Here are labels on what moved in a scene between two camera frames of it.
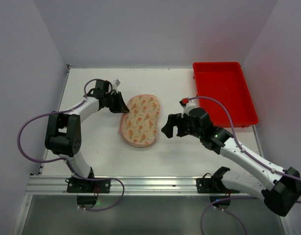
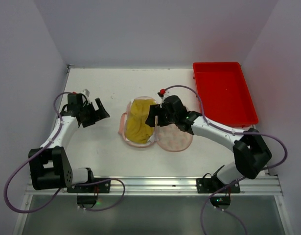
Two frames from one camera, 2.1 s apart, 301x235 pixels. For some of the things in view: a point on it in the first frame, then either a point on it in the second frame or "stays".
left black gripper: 113,102 → 92,113
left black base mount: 80,185 stays
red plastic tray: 226,82 stays
